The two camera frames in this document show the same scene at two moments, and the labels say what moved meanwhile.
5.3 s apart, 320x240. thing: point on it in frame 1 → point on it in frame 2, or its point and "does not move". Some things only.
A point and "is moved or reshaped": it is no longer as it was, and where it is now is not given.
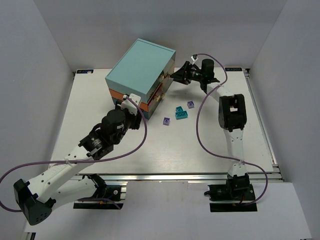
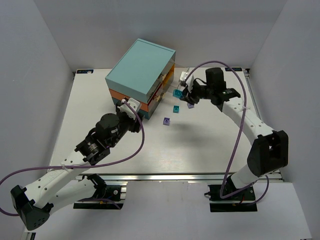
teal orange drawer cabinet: x=144 y=70 does not move
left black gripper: x=136 y=120 does not move
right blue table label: x=233 y=69 does not move
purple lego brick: x=166 y=121 does not move
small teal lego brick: x=179 y=109 is moved or reshaped
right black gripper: x=186 y=72 → x=189 y=94
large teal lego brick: x=181 y=115 → x=177 y=93
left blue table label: x=84 y=71 does not move
